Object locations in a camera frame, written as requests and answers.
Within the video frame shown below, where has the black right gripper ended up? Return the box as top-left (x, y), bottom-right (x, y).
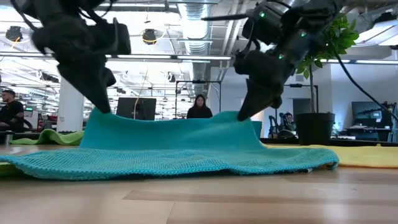
top-left (233, 49), bottom-right (296, 121)

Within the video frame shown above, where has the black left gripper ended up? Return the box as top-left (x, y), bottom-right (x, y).
top-left (32, 14), bottom-right (131, 114)

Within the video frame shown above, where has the green microfiber towel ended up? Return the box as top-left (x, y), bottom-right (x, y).
top-left (0, 162), bottom-right (19, 178)
top-left (9, 128), bottom-right (85, 146)

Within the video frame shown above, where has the teal microfiber towel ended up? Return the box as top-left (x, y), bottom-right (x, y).
top-left (0, 108), bottom-right (340, 181)

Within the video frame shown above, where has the yellow microfiber towel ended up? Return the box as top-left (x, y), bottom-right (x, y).
top-left (266, 143), bottom-right (398, 169)

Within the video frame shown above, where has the person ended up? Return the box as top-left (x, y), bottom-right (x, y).
top-left (0, 89), bottom-right (25, 133)
top-left (186, 94), bottom-right (214, 119)
top-left (281, 111), bottom-right (296, 131)

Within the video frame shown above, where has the white pillar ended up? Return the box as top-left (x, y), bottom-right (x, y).
top-left (57, 77), bottom-right (86, 133)

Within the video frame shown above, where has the black computer monitor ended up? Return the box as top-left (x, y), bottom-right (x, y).
top-left (116, 97), bottom-right (157, 121)

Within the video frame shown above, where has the black ceiling spotlight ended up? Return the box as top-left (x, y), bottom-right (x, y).
top-left (142, 28), bottom-right (157, 45)
top-left (5, 26), bottom-right (24, 43)

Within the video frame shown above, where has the green leafy plant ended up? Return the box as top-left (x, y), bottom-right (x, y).
top-left (295, 12), bottom-right (360, 113)

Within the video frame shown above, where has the dark desk monitor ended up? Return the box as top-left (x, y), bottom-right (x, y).
top-left (351, 101), bottom-right (393, 128)

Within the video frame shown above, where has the black metal stand frame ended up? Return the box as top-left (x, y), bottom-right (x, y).
top-left (175, 80), bottom-right (222, 120)
top-left (283, 83), bottom-right (320, 113)

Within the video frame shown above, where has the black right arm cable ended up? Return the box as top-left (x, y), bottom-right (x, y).
top-left (332, 46), bottom-right (398, 122)

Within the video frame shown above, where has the black aluminium table frame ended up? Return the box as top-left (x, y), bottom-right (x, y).
top-left (0, 132), bottom-right (398, 147)

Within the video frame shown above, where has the silver ceiling duct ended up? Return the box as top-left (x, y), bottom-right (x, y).
top-left (178, 2), bottom-right (212, 82)

